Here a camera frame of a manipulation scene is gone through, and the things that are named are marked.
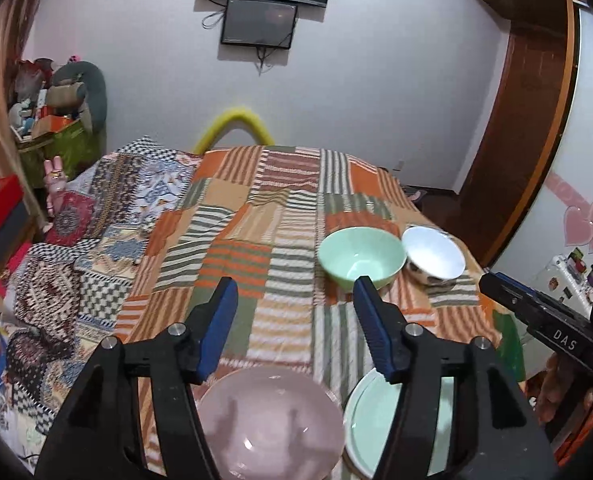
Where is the person's right hand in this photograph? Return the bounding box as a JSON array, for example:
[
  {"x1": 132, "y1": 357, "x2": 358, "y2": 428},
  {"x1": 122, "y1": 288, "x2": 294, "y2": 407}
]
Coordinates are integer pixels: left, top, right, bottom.
[{"x1": 535, "y1": 352, "x2": 593, "y2": 427}]

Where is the striped patchwork blanket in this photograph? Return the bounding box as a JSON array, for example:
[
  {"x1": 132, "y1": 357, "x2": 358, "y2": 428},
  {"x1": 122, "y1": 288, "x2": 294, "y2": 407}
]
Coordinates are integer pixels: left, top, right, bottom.
[{"x1": 114, "y1": 145, "x2": 527, "y2": 480}]

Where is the dark grey box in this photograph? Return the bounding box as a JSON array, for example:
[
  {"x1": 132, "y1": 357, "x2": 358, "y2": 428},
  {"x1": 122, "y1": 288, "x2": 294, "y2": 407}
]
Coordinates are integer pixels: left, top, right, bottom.
[{"x1": 0, "y1": 202, "x2": 30, "y2": 266}]

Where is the geometric patterned blanket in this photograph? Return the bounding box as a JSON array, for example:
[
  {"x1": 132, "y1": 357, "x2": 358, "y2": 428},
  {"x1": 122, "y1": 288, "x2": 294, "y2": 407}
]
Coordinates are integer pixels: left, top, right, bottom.
[{"x1": 0, "y1": 135, "x2": 204, "y2": 441}]

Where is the mint green bowl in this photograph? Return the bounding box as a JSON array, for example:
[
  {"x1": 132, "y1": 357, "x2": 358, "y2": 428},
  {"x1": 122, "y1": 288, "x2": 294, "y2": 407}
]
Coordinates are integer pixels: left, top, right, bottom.
[{"x1": 318, "y1": 226, "x2": 408, "y2": 293}]

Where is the wooden door frame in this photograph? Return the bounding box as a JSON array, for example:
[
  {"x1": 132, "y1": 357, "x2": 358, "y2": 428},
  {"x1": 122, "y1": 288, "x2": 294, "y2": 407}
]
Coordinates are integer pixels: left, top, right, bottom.
[{"x1": 453, "y1": 0, "x2": 584, "y2": 268}]

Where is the white bowl with black pattern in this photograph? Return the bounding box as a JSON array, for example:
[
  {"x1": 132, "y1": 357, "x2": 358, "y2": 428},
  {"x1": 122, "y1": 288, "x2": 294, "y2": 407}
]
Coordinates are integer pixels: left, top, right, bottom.
[{"x1": 401, "y1": 226, "x2": 467, "y2": 287}]

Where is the mint green plate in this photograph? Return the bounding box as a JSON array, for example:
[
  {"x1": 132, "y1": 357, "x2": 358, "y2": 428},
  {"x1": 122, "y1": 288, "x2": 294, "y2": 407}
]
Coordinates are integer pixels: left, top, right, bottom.
[{"x1": 343, "y1": 367, "x2": 458, "y2": 480}]

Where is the yellow foam tube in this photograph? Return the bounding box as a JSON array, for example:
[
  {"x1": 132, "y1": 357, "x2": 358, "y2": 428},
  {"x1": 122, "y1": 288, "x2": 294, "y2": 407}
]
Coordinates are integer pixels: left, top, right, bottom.
[{"x1": 192, "y1": 106, "x2": 276, "y2": 155}]

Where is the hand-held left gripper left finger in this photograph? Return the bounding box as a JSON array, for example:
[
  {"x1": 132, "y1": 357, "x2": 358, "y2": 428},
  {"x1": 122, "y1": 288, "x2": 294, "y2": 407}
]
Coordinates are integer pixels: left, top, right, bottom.
[{"x1": 34, "y1": 276, "x2": 240, "y2": 480}]

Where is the pink rabbit toy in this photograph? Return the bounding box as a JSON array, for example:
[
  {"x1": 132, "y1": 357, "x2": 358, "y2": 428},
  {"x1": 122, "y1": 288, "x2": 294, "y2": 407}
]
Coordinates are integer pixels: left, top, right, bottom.
[{"x1": 44, "y1": 156, "x2": 70, "y2": 216}]

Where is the grey plush toy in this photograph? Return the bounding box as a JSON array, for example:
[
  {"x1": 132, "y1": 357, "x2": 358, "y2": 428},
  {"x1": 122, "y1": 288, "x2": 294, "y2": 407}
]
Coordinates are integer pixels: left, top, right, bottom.
[{"x1": 46, "y1": 60, "x2": 108, "y2": 133}]

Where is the white cable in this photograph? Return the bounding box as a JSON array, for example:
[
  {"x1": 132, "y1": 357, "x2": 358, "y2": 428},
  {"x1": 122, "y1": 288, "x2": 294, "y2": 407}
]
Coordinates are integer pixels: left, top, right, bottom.
[{"x1": 201, "y1": 7, "x2": 226, "y2": 31}]

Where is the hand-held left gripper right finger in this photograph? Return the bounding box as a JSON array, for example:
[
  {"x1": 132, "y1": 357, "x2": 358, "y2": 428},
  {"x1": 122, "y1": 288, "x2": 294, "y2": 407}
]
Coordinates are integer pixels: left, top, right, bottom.
[{"x1": 352, "y1": 276, "x2": 559, "y2": 480}]

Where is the pile of bags and toys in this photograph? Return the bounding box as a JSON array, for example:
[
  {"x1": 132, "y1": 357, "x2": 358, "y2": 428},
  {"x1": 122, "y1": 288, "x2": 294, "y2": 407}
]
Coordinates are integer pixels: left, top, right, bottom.
[{"x1": 7, "y1": 55, "x2": 72, "y2": 141}]

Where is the cluster of fridge magnets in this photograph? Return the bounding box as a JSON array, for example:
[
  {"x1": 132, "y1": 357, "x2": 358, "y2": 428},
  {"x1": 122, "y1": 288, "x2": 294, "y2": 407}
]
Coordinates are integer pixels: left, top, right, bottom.
[{"x1": 550, "y1": 249, "x2": 593, "y2": 307}]

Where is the green cardboard box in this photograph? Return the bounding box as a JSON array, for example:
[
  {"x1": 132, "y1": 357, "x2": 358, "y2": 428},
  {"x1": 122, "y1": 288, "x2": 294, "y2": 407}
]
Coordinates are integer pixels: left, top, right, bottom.
[{"x1": 19, "y1": 120, "x2": 102, "y2": 188}]

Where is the small black wall monitor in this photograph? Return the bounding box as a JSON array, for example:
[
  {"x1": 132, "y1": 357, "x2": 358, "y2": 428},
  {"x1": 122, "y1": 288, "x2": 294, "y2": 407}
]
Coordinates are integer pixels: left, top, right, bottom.
[{"x1": 220, "y1": 0, "x2": 298, "y2": 51}]

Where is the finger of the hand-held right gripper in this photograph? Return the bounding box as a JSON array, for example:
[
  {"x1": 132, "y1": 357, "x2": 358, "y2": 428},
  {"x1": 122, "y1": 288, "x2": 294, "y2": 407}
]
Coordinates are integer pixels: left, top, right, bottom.
[
  {"x1": 493, "y1": 271, "x2": 593, "y2": 320},
  {"x1": 479, "y1": 274, "x2": 552, "y2": 330}
]

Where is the pink bow sticker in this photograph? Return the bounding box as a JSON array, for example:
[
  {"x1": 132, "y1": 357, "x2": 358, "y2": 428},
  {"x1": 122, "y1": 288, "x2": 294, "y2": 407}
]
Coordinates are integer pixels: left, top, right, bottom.
[{"x1": 546, "y1": 172, "x2": 593, "y2": 211}]

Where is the pink bowl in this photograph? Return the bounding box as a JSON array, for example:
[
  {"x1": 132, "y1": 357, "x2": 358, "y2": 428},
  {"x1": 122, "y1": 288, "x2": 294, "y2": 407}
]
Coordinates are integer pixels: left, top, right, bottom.
[{"x1": 196, "y1": 365, "x2": 346, "y2": 480}]

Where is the pink heart sticker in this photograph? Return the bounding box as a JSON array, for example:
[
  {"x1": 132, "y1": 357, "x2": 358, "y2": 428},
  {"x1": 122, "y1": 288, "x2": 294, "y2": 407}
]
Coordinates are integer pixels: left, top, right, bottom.
[{"x1": 563, "y1": 200, "x2": 593, "y2": 248}]

